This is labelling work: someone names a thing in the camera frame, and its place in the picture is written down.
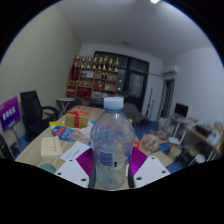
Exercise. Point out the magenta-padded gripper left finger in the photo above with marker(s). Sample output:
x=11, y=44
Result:
x=71, y=170

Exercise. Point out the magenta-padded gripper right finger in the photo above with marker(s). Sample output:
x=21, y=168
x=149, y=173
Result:
x=151, y=170

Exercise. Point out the clear plastic water bottle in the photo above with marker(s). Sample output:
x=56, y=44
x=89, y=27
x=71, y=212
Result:
x=112, y=146

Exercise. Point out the white book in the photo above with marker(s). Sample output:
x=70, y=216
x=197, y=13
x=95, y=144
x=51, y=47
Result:
x=74, y=151

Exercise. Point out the pale green cup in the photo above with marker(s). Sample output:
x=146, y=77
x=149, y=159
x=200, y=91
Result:
x=47, y=167

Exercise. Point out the pink flowers in white pot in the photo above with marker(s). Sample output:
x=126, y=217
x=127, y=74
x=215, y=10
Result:
x=149, y=142

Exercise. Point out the small beige book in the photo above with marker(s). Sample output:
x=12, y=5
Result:
x=51, y=146

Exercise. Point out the blue and red brochure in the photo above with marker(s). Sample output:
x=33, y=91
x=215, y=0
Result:
x=63, y=132

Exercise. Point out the gold gift box red ribbon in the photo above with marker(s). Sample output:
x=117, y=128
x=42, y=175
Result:
x=76, y=118

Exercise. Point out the grey armchair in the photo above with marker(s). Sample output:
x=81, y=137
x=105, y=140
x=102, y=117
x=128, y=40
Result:
x=132, y=113

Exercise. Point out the long cluttered wooden desk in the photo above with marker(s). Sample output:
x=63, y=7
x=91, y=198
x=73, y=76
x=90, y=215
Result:
x=200, y=133

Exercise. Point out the black microphone stand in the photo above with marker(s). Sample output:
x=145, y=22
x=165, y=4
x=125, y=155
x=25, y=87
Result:
x=150, y=103

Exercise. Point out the black computer monitor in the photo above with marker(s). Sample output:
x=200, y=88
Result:
x=181, y=109

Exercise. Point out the black chair with slim back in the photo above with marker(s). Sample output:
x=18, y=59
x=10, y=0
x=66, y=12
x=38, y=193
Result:
x=6, y=148

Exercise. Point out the black office chair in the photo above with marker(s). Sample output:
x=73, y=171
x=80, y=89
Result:
x=31, y=113

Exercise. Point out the small white round table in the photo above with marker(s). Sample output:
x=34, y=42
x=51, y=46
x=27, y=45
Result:
x=65, y=100

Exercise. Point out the purple sign board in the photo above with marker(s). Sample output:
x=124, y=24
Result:
x=9, y=113

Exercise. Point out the black framed glass door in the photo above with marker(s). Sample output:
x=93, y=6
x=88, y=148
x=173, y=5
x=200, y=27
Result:
x=136, y=83

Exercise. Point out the wooden shelf unit with trophies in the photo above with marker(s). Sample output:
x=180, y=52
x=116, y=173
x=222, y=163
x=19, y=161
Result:
x=93, y=80

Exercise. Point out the white wall air conditioner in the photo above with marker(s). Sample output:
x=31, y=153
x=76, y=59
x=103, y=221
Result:
x=170, y=70

